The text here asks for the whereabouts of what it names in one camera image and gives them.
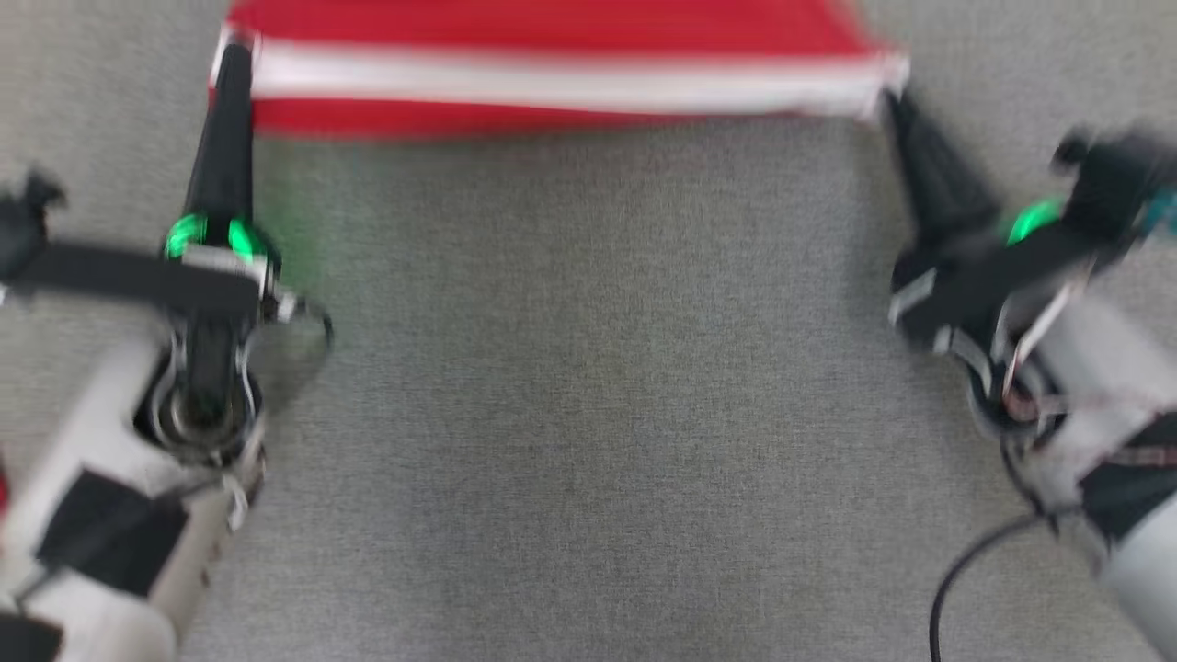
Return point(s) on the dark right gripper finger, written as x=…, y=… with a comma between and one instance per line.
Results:
x=942, y=193

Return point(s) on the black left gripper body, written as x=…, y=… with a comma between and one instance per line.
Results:
x=211, y=349

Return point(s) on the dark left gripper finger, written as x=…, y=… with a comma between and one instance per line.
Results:
x=223, y=156

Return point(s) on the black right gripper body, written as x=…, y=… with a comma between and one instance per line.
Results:
x=965, y=294

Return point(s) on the red Bulls basketball jersey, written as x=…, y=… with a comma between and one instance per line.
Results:
x=552, y=64

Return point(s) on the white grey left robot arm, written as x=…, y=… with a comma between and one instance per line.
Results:
x=101, y=515

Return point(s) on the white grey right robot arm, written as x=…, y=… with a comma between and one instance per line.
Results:
x=1103, y=432

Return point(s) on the grey fabric sofa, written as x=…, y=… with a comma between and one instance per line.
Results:
x=588, y=414

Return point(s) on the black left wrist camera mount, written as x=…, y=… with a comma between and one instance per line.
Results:
x=110, y=271

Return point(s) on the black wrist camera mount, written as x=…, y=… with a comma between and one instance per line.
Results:
x=1113, y=184
x=110, y=271

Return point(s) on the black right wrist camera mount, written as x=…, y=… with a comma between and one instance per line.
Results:
x=1113, y=184

